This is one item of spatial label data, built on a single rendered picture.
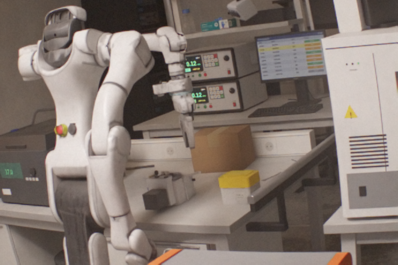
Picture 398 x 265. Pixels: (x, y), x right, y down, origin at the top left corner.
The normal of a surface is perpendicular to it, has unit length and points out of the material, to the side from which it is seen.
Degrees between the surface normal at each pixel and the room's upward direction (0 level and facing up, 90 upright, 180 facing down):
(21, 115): 90
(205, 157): 90
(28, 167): 90
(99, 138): 73
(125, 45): 51
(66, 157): 68
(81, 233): 78
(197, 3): 90
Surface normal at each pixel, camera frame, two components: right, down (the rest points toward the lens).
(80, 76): 0.67, 0.32
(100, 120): -0.44, -0.17
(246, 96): 0.84, -0.07
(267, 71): -0.54, 0.14
